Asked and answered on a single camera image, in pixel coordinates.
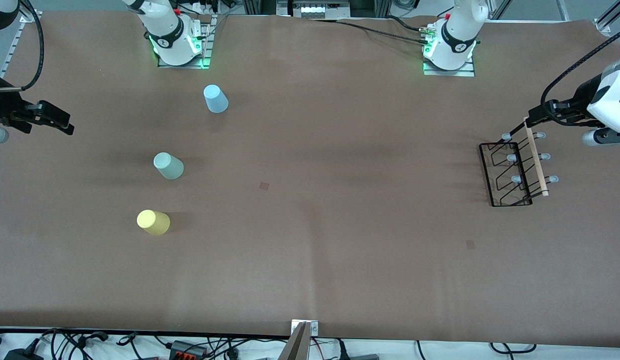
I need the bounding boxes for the grey metal mount post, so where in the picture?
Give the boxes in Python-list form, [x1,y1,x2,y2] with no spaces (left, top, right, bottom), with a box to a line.
[277,321,313,360]

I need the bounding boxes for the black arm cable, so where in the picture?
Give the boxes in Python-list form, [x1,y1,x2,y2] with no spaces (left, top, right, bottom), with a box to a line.
[0,0,44,93]
[540,37,620,126]

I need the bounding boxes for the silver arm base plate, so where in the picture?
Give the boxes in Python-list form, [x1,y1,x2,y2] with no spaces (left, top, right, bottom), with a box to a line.
[157,15,214,69]
[422,56,476,77]

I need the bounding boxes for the looped black cable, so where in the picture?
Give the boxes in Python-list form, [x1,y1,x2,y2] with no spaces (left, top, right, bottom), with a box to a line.
[490,342,536,356]

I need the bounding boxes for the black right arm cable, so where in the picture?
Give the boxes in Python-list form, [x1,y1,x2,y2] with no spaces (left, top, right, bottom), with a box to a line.
[0,0,44,93]

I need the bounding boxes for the black power adapter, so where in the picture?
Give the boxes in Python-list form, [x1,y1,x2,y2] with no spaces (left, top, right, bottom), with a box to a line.
[4,347,45,360]

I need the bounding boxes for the long black table cable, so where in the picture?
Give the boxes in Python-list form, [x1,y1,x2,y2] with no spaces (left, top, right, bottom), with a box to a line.
[310,18,430,47]

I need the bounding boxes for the silver bracket plate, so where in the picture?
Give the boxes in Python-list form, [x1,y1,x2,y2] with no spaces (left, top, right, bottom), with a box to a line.
[291,320,319,337]

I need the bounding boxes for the black orange connector box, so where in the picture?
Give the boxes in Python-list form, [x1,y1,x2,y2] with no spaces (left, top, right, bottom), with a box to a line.
[169,340,209,359]

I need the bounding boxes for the grey equipment box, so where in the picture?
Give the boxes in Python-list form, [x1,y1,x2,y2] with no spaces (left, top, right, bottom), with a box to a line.
[277,0,351,20]

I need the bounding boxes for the light blue plastic cup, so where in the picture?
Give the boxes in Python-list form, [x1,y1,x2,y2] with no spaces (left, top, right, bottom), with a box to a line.
[203,84,229,114]

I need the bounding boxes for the short black table cable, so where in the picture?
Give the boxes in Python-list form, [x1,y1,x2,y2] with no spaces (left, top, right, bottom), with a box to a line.
[387,15,425,33]

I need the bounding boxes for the mint green plastic cup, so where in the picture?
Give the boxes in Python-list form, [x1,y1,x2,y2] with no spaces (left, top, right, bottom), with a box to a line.
[153,152,185,181]

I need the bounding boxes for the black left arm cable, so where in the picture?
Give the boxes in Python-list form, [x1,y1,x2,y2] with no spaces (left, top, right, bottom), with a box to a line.
[540,37,620,126]

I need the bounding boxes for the white power strip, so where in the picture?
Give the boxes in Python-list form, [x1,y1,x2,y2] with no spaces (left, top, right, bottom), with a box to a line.
[177,0,225,16]

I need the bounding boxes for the black wire cup holder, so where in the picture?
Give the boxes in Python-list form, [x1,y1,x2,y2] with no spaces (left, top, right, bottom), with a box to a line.
[479,116,560,208]

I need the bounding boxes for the yellow plastic cup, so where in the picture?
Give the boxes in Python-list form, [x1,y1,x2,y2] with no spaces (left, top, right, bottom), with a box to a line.
[137,209,171,236]

